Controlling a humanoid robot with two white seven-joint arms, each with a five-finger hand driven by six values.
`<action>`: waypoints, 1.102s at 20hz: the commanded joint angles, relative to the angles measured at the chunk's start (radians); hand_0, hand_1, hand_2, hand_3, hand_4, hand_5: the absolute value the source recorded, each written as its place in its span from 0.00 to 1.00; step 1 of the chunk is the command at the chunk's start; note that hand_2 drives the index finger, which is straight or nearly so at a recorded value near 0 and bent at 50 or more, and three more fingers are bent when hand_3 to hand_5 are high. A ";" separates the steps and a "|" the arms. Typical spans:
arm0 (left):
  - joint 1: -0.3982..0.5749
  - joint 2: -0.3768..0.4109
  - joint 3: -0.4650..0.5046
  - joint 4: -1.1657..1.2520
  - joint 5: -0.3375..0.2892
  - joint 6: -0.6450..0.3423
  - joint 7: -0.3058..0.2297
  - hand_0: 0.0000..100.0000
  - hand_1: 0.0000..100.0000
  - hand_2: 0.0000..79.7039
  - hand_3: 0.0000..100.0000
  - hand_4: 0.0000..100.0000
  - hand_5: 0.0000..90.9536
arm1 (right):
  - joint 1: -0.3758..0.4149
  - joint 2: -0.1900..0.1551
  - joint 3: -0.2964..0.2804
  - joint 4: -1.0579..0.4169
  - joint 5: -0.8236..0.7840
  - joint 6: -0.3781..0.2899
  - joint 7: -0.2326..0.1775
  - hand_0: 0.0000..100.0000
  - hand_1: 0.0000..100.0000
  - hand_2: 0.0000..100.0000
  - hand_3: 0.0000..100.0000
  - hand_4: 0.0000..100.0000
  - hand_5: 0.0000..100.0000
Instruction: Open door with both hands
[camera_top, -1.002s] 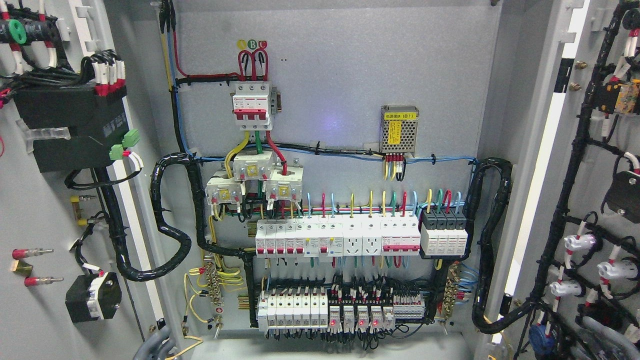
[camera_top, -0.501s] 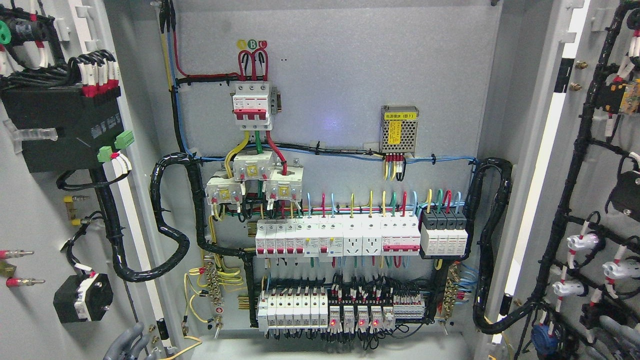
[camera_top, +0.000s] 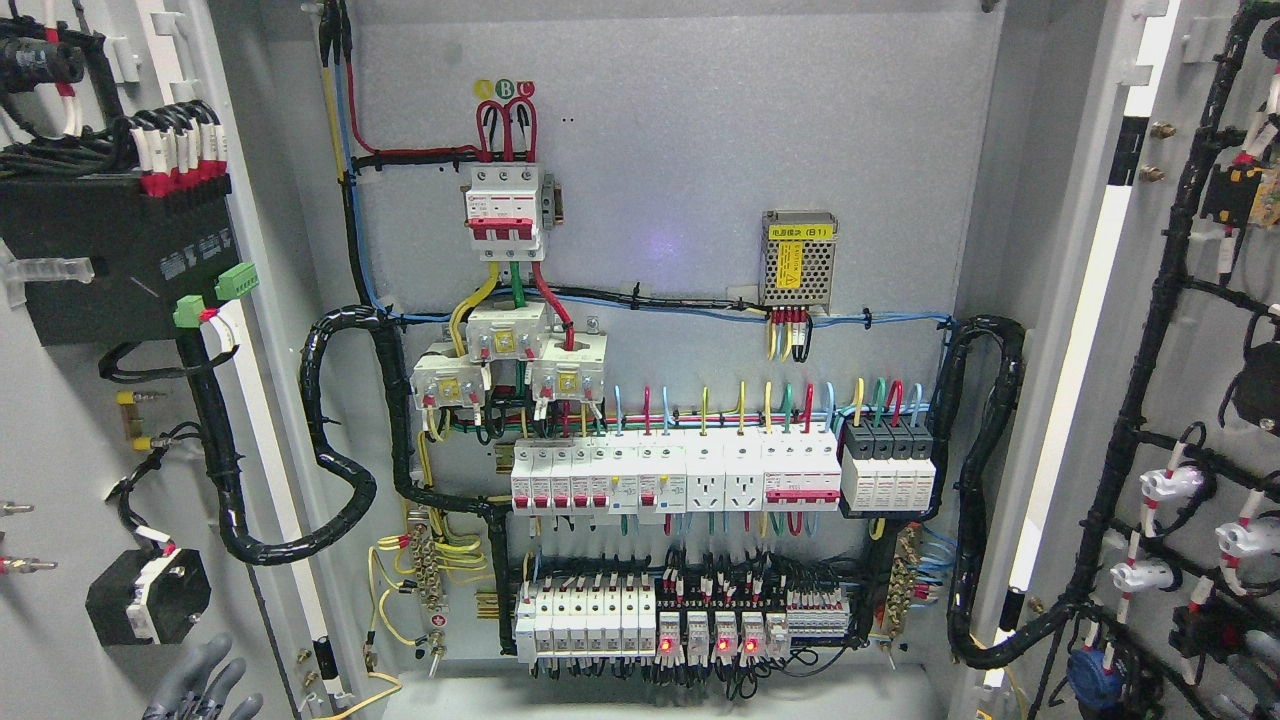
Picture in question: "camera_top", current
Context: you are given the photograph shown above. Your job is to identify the black grey surge protector block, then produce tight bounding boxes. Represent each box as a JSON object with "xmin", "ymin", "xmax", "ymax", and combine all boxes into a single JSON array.
[{"xmin": 840, "ymin": 420, "xmax": 940, "ymax": 521}]

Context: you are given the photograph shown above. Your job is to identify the black cable loom right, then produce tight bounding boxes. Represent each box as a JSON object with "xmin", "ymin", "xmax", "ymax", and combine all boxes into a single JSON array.
[{"xmin": 942, "ymin": 315, "xmax": 1062, "ymax": 669}]

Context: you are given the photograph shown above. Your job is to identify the black cable loom left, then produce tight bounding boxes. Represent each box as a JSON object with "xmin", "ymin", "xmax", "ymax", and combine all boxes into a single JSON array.
[{"xmin": 175, "ymin": 305, "xmax": 516, "ymax": 656}]

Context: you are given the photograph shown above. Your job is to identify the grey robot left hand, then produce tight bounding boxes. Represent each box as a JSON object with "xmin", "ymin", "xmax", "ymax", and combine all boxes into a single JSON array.
[{"xmin": 141, "ymin": 632, "xmax": 247, "ymax": 719}]

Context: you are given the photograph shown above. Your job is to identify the grey cabinet door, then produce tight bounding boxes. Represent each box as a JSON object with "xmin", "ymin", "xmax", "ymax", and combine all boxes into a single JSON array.
[
  {"xmin": 941, "ymin": 1, "xmax": 1277, "ymax": 719},
  {"xmin": 3, "ymin": 1, "xmax": 353, "ymax": 719}
]

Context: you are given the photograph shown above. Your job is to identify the red white main breaker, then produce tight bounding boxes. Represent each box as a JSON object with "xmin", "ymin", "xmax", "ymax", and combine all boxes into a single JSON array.
[{"xmin": 465, "ymin": 163, "xmax": 550, "ymax": 263}]

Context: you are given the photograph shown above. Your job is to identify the white lower breaker row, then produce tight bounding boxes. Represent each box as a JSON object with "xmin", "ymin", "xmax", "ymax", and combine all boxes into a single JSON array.
[{"xmin": 515, "ymin": 575, "xmax": 659, "ymax": 666}]

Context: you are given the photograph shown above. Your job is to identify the white current transformer group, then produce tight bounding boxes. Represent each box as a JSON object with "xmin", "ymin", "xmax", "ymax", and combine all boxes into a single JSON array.
[{"xmin": 411, "ymin": 301, "xmax": 608, "ymax": 415}]

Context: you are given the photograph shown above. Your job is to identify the metal mesh power supply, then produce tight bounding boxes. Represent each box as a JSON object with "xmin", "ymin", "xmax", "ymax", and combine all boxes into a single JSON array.
[{"xmin": 759, "ymin": 210, "xmax": 838, "ymax": 307}]

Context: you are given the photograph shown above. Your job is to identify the white socket breaker row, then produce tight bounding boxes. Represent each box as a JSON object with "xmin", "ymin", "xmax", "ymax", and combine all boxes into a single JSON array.
[{"xmin": 509, "ymin": 427, "xmax": 841, "ymax": 524}]

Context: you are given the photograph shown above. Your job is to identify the lower relay terminal row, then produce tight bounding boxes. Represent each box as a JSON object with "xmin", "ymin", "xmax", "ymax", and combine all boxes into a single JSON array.
[{"xmin": 652, "ymin": 550, "xmax": 854, "ymax": 682}]

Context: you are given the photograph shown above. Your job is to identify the black cable loom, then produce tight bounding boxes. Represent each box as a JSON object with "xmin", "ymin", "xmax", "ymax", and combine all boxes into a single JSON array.
[
  {"xmin": 175, "ymin": 305, "xmax": 516, "ymax": 656},
  {"xmin": 942, "ymin": 315, "xmax": 1062, "ymax": 669}
]

